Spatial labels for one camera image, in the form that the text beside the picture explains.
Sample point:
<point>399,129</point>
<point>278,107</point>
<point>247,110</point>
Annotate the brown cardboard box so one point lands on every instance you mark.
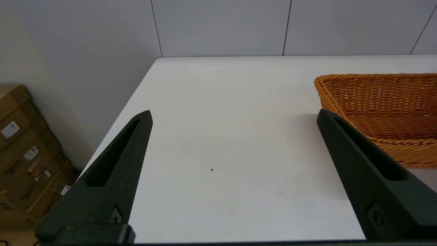
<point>41,191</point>
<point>17,153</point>
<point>13,218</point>
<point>17,106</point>

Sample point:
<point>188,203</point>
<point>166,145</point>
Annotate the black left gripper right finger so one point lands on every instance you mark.
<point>355,167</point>

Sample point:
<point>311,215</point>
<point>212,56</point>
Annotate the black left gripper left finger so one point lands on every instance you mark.
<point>109,181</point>

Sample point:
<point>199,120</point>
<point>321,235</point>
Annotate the orange wicker basket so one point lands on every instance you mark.
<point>385,102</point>

